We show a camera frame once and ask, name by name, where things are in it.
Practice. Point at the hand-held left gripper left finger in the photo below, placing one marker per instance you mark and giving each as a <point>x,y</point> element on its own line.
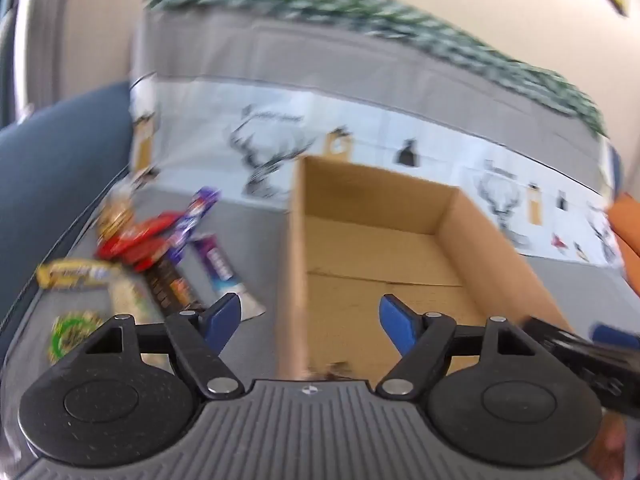
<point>225,317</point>

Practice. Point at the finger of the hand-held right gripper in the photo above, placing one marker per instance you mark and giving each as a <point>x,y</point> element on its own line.
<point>555,340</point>

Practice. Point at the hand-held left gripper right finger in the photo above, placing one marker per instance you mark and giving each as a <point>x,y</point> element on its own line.
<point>397,320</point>

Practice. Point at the purple and white stick packet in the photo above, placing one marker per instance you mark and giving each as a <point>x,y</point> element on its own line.
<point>220,265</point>

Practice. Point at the dark brown snack packet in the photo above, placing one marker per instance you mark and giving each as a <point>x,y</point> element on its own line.
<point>167,285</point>

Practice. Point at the brown cardboard box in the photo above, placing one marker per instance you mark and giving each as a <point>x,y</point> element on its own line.
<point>370,255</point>

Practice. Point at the pale green snack packet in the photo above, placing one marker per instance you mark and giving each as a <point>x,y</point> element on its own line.
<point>127,300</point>

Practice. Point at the dark red snack packet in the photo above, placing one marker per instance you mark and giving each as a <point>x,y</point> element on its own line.
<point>145,256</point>

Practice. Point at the purple wafer packet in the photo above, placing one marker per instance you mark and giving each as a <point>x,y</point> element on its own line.
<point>192,217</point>

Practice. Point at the bright red printed snack packet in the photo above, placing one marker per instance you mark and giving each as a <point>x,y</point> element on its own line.
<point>145,227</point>

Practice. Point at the clear bag of round biscuits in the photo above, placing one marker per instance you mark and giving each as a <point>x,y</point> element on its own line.
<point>117,215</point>

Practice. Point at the clear packet with green label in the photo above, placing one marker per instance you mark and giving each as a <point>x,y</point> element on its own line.
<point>75,335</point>

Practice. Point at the yellow snack packet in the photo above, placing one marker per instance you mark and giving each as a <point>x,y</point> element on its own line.
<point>75,275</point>

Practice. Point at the orange cushion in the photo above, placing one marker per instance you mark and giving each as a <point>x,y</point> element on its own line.
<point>627,225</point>

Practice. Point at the blue sofa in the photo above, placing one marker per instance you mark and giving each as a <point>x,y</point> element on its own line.
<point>50,170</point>

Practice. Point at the green checked cloth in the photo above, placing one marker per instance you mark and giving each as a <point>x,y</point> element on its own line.
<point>350,5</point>

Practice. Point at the grey curtain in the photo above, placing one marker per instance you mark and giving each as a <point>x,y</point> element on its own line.
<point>45,35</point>

